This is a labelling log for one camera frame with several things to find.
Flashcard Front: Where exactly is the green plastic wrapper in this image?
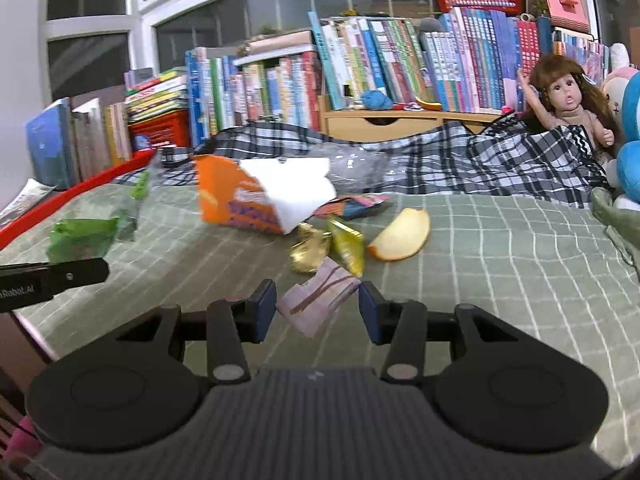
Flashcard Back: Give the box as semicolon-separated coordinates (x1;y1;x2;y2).
47;170;151;264

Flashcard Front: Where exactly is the orange peel piece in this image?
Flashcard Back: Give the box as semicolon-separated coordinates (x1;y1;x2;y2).
367;208;431;261

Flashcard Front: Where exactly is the small white striped wrapper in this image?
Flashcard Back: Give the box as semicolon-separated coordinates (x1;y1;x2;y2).
277;257;360;338

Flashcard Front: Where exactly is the orange potato sticks box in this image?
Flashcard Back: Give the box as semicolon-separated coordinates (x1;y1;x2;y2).
192;154;339;236

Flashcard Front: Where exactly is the gold foil wrapper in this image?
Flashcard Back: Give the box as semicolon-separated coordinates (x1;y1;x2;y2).
290;222;332;273

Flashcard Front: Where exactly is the stack of flat books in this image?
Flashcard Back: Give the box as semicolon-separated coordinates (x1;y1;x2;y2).
125;67;189;125

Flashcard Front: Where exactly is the row of upright books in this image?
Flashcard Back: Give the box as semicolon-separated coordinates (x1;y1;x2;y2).
186;8;612;146

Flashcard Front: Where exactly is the pink striped sleeve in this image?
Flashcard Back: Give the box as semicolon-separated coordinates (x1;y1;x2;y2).
1;415;42;467

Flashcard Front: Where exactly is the red plastic basket left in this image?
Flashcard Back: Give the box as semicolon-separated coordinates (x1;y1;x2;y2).
128;110;191;152

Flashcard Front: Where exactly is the black white plaid blanket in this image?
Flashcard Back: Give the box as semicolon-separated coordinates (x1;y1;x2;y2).
114;112;612;209

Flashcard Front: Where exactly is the colourful small snack wrapper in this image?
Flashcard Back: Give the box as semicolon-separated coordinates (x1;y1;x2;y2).
314;194;390;220

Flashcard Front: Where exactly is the blue Doraemon plush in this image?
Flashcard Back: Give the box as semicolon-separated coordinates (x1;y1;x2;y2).
617;73;640;202

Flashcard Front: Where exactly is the clear crumpled plastic bag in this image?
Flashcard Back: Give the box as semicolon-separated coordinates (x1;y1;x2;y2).
307;143;390;194

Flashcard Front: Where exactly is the brown haired doll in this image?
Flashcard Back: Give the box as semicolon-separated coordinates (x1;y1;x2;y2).
516;54;618;165

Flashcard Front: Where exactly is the wooden drawer organizer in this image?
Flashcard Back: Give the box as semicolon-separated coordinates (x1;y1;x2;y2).
319;96;498;142

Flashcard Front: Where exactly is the blue yarn ball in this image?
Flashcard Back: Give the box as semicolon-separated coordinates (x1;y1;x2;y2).
361;90;394;110

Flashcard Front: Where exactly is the red bed rail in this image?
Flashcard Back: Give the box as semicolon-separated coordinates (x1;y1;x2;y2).
0;148;155;249

